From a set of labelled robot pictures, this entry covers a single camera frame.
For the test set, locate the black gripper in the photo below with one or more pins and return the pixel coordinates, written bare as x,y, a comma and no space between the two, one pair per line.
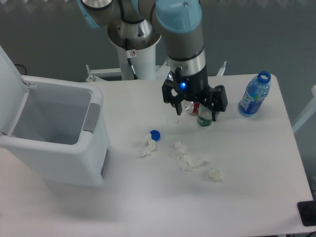
194,88

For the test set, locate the white paper ball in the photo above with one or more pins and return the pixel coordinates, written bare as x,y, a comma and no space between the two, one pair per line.
216,174

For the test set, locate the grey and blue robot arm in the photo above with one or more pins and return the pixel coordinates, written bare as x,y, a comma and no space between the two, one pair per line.
138,24

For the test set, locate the crushed red soda can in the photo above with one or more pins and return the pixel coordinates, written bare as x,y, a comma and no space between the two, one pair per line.
192,107

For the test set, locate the clear green-label plastic bottle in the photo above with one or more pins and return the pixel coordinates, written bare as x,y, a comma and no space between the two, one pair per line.
204,117

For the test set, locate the white bottle cap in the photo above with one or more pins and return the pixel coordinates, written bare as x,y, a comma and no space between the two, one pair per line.
173,120

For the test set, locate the blue bottle cap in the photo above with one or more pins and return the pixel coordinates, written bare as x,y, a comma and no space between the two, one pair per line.
155,135

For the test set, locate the blue plastic drink bottle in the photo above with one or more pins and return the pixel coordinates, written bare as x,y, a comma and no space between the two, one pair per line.
255,93

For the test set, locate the crumpled paper near blue cap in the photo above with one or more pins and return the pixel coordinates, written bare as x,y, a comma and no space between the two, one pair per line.
150,146

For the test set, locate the crumpled paper cluster middle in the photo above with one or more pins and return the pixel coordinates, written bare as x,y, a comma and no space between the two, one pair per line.
186,161

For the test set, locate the white furniture piece right edge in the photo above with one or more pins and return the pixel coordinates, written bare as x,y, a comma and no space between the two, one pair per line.
306,113

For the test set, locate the white open trash bin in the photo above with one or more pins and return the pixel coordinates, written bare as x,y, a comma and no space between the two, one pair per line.
55,127

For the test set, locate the black device at table edge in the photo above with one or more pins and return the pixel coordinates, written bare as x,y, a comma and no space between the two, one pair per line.
307,212

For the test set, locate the white metal base frame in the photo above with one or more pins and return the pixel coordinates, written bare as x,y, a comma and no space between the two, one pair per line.
162,72

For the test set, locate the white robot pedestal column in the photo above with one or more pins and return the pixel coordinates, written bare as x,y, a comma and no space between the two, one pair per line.
143,61

